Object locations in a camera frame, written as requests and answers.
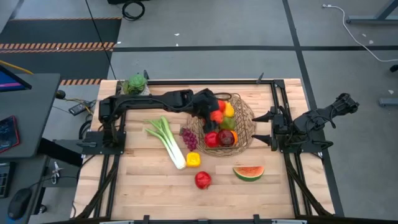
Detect green white celery stalk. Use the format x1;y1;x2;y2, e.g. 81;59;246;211
144;115;187;170

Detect yellow bell pepper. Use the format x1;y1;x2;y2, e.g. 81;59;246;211
185;151;202;169

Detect dark red apple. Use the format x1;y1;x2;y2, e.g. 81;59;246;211
218;129;236;147

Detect white floor cable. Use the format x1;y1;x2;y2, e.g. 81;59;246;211
322;3;398;63

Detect watermelon slice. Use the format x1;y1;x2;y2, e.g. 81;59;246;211
232;166;266;182

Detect black power adapter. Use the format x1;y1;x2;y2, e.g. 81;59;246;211
68;100;96;116

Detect black computer mouse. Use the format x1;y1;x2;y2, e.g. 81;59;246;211
7;187;34;221

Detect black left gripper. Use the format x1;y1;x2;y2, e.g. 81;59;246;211
189;88;218;134

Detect black hazard-striped floor mat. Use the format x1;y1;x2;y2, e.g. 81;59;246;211
0;17;123;86

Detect thin black floor cable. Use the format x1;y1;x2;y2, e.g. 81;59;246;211
85;0;118;81

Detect succulent in white patterned pot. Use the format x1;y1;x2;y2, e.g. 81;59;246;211
121;73;150;96

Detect black lower shelf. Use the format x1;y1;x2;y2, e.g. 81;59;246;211
42;157;82;189

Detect dark grey side desk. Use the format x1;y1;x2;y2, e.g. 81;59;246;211
0;73;62;159

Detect white pliers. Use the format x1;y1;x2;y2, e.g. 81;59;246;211
51;161;65;185

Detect red-edged tablet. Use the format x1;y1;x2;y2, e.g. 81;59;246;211
0;115;21;154

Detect black keyboard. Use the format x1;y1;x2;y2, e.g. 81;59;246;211
0;163;12;199

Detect grey table leg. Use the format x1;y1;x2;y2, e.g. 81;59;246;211
345;0;398;25

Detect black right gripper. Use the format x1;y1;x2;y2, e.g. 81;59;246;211
251;105;295;152

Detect purple grape bunch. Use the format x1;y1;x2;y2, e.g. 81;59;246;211
179;127;199;152

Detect green pear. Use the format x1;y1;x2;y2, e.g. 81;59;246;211
220;116;238;131

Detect yellow cable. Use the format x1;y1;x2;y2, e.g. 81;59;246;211
0;60;34;75

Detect coiled black cable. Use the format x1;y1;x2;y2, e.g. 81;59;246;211
121;0;146;22

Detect red tomato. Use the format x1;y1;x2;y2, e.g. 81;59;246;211
210;110;224;124

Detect grey furniture foot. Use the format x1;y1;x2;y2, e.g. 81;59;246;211
378;97;398;108

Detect computer monitor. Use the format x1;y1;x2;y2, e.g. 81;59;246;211
0;64;33;93

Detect black aluminium table frame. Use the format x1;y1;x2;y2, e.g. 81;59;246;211
72;79;345;220

